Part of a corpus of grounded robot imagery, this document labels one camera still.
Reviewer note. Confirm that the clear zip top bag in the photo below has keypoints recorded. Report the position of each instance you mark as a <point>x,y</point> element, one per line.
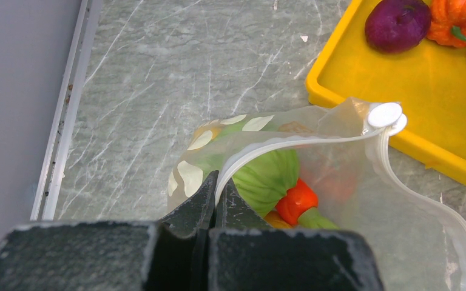
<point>419,243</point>

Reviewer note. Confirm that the purple onion toy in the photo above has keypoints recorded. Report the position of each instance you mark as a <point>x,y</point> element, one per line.
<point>397,26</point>

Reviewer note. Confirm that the aluminium frame rail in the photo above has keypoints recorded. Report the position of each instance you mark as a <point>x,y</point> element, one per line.
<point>60,137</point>

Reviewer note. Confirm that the orange carrot toy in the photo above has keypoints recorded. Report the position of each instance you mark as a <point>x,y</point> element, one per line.
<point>300,207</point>

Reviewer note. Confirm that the yellow plastic tray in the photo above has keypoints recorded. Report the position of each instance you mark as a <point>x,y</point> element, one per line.
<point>428,81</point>

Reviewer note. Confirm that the orange pumpkin toy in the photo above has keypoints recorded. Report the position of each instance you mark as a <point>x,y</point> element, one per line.
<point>448,22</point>

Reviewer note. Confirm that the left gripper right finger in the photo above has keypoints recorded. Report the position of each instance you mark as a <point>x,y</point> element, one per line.
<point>234,212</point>

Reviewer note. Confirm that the orange mango toy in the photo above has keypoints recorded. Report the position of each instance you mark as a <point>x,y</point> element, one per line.
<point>274,219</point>

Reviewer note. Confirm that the green cabbage toy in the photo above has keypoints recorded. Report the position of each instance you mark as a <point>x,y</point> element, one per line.
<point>264,181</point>

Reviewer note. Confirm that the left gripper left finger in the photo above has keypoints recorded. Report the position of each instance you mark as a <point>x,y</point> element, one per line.
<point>197,211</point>

